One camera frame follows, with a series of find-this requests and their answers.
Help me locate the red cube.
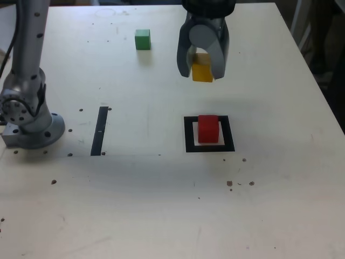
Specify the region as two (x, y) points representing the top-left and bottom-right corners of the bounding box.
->
(197, 114), (219, 144)

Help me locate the black tape square outline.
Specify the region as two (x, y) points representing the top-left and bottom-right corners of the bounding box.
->
(183, 115), (236, 153)

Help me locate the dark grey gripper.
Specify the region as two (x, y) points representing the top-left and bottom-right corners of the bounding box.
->
(176, 13), (230, 81)

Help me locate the person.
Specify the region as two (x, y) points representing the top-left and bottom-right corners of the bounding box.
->
(309, 0), (345, 78)

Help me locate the black cable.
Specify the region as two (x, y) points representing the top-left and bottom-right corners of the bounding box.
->
(0, 0), (22, 79)

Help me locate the green cube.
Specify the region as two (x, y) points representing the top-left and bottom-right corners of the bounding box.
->
(134, 29), (151, 51)

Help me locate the black tape strip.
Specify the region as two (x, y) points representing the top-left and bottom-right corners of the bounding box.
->
(90, 106), (109, 156)

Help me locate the white metal frame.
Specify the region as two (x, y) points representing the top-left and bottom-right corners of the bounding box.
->
(289, 0), (315, 52)

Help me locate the yellow cube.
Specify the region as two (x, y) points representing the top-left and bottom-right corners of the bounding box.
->
(191, 52), (215, 83)

